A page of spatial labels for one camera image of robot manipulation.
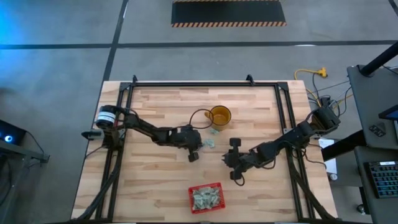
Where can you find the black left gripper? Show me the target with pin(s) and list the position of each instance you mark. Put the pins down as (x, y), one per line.
(186, 138)

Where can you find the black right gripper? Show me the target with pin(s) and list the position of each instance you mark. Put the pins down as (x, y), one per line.
(239, 158)

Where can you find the red slotted plastic basket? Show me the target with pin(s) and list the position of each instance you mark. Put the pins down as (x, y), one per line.
(191, 202)

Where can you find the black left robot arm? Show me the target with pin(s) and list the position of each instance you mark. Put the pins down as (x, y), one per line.
(146, 129)

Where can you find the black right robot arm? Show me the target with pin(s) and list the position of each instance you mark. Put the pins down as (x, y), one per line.
(298, 133)

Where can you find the amber glass mug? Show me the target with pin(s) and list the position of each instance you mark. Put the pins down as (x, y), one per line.
(220, 117)

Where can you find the white paper sheet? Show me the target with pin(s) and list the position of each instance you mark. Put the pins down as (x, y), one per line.
(331, 165)

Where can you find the black power strip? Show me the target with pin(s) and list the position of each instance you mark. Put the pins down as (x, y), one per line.
(325, 100)

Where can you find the black diagonal desk bar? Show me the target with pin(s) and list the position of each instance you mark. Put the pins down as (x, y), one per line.
(342, 145)

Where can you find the black hazard-striped floor mat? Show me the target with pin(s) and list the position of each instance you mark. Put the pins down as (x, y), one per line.
(228, 12)

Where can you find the dark grey desk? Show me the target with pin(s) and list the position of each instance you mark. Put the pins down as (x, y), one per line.
(362, 186)

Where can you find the small black desk device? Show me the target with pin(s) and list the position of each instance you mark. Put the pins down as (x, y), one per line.
(377, 130)

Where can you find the black backlit keyboard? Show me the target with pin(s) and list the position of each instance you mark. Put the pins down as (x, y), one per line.
(384, 179)

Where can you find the dark monitor screen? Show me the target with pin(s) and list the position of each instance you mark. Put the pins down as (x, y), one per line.
(390, 113)

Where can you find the black computer with blue light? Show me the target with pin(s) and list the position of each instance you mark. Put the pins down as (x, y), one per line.
(15, 132)

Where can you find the black round pole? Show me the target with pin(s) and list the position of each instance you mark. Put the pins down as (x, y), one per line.
(377, 60)

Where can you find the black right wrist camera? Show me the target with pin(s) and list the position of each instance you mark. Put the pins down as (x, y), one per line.
(235, 175)

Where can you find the black metal table frame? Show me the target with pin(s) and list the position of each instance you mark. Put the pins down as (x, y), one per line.
(202, 84)

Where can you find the grey metal bracket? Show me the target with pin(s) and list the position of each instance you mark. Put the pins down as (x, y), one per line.
(287, 133)

